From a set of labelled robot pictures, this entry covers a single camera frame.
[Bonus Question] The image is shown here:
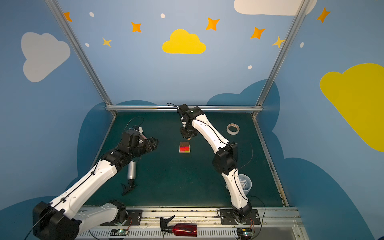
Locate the brown wood block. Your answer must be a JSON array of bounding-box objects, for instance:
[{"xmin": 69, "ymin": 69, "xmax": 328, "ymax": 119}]
[{"xmin": 180, "ymin": 142, "xmax": 190, "ymax": 147}]

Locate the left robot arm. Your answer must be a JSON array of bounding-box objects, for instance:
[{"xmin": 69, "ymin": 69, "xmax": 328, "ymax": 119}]
[{"xmin": 30, "ymin": 130, "xmax": 159, "ymax": 240}]

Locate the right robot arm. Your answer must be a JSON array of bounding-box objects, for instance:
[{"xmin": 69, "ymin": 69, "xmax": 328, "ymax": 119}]
[{"xmin": 177, "ymin": 104, "xmax": 253, "ymax": 223}]

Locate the silver metal can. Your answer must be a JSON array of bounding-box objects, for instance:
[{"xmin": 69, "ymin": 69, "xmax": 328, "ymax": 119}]
[{"xmin": 127, "ymin": 161, "xmax": 137, "ymax": 180}]

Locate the black spray nozzle on table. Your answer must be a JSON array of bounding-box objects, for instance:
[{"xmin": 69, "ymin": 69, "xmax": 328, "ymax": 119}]
[{"xmin": 121, "ymin": 179, "xmax": 136, "ymax": 196}]

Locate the white tape roll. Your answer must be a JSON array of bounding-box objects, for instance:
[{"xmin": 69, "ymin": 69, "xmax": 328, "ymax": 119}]
[{"xmin": 227, "ymin": 123, "xmax": 240, "ymax": 135}]

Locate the light blue mug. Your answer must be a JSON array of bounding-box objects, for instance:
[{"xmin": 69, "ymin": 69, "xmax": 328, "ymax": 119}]
[{"xmin": 239, "ymin": 174, "xmax": 253, "ymax": 195}]

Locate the left controller board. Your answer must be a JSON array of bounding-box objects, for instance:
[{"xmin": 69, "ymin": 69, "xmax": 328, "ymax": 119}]
[{"xmin": 110, "ymin": 229, "xmax": 129, "ymax": 237}]

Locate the controller board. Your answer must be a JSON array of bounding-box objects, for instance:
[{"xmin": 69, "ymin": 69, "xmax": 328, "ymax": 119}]
[
  {"xmin": 110, "ymin": 229, "xmax": 129, "ymax": 237},
  {"xmin": 236, "ymin": 228, "xmax": 254, "ymax": 240}
]

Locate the red spray bottle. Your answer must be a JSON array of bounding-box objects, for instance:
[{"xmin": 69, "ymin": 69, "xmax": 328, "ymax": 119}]
[{"xmin": 160, "ymin": 215, "xmax": 198, "ymax": 237}]

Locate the right controller board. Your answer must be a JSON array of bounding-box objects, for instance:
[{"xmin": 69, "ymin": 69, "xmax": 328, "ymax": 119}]
[{"xmin": 236, "ymin": 228, "xmax": 254, "ymax": 240}]

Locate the aluminium frame rail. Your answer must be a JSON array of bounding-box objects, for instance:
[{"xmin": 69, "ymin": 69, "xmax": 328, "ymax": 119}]
[{"xmin": 105, "ymin": 104, "xmax": 264, "ymax": 113}]

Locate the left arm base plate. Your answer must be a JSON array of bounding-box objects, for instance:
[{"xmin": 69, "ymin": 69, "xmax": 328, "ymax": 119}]
[{"xmin": 114, "ymin": 210, "xmax": 143, "ymax": 226}]

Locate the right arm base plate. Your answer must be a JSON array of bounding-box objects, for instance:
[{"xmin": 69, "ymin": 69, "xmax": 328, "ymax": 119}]
[{"xmin": 218, "ymin": 209, "xmax": 261, "ymax": 226}]

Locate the aluminium corner post left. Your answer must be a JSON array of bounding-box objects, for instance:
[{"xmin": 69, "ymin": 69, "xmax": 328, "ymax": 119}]
[{"xmin": 45, "ymin": 0, "xmax": 113, "ymax": 107}]

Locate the aluminium corner post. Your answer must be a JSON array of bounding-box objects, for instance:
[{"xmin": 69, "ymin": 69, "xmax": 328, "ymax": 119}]
[
  {"xmin": 252, "ymin": 0, "xmax": 311, "ymax": 120},
  {"xmin": 45, "ymin": 0, "xmax": 113, "ymax": 107}
]

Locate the aluminium corner post right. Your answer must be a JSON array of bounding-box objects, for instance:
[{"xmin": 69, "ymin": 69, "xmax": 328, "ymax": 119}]
[{"xmin": 252, "ymin": 0, "xmax": 311, "ymax": 120}]

